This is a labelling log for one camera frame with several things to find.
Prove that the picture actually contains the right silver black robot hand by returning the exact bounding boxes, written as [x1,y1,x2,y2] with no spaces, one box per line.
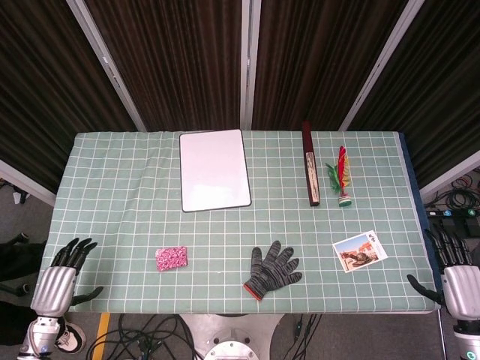
[406,228,480,323]

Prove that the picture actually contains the black power strip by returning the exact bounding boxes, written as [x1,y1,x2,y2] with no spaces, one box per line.
[424,208,480,219]

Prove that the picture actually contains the photo postcard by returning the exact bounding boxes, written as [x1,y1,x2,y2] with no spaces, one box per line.
[331,229,388,272]

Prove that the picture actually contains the red green feather shuttlecock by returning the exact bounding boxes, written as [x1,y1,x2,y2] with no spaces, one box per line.
[324,145,353,208]

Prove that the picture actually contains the green checkered tablecloth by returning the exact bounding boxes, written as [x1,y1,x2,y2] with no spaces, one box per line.
[29,130,442,315]

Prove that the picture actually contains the pink patterned block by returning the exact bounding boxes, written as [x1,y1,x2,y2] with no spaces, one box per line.
[154,246,188,272]

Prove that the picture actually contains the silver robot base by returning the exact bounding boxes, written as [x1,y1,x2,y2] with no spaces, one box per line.
[178,313,287,360]

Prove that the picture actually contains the white board with black rim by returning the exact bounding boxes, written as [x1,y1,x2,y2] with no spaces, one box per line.
[178,129,253,214]

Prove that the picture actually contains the person's black trousers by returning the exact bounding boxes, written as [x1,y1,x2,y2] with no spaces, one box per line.
[0,241,48,283]

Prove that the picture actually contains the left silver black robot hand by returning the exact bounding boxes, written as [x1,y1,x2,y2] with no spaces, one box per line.
[29,237,104,318]

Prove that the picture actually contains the dark red long box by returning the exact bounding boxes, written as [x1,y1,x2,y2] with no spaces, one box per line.
[301,120,322,207]

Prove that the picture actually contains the black floor cable bundle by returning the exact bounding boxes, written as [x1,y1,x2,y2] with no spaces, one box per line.
[288,313,324,360]
[85,313,200,360]
[423,175,480,211]

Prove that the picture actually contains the white partition post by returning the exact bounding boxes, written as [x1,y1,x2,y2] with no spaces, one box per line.
[239,0,262,131]
[339,0,427,131]
[67,0,147,132]
[418,149,480,200]
[0,159,57,207]

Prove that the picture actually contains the grey knit work glove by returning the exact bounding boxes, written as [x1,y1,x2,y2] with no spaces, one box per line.
[242,240,303,301]

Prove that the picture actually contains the black white sneaker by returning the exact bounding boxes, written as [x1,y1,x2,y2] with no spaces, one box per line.
[54,317,87,355]

